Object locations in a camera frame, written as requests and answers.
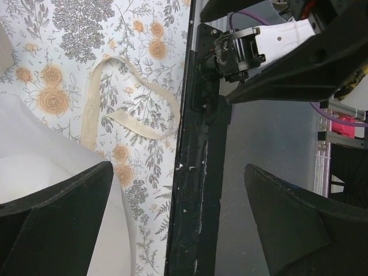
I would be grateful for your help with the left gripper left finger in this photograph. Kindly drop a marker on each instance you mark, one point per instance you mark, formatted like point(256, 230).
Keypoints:
point(53, 231)

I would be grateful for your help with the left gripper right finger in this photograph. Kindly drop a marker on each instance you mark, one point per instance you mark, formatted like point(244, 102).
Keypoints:
point(303, 233)

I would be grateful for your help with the white wrapping paper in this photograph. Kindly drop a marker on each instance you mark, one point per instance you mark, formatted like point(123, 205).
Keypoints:
point(33, 157)

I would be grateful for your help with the cream ribbon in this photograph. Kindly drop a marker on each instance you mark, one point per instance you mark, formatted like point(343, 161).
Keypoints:
point(89, 128)

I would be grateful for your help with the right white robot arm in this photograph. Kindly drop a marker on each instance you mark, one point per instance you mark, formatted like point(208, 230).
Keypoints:
point(307, 59)

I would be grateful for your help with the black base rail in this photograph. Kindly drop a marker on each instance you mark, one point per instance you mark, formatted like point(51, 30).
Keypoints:
point(199, 160)

